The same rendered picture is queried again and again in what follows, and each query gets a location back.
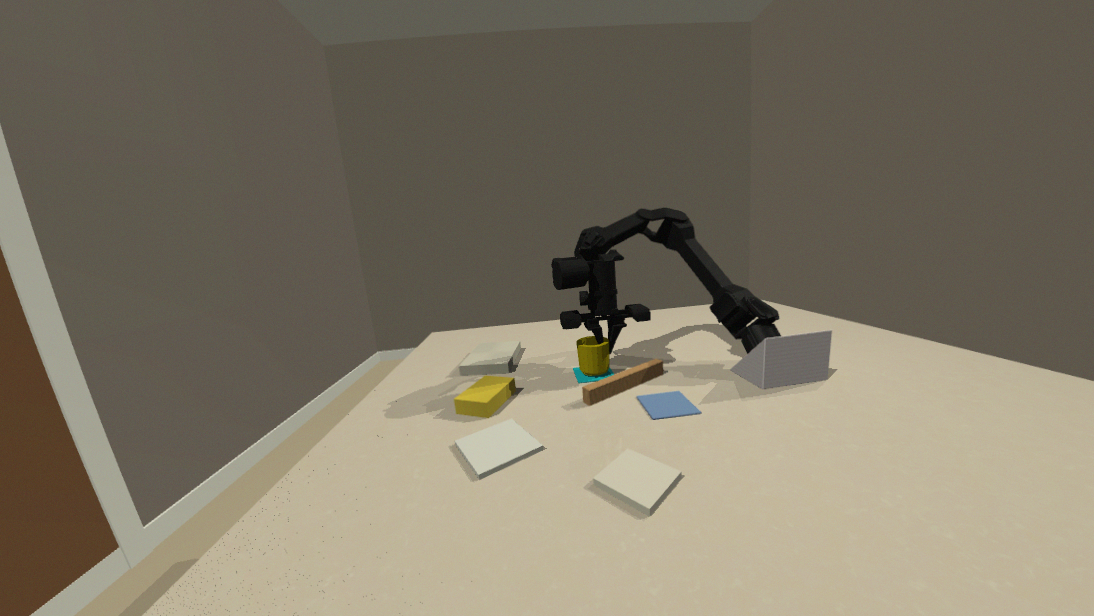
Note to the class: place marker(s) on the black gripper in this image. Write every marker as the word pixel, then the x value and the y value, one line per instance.
pixel 603 302

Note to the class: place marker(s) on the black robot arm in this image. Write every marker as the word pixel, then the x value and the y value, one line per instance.
pixel 734 306

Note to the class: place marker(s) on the yellow rectangular block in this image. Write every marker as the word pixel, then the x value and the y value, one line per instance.
pixel 485 397

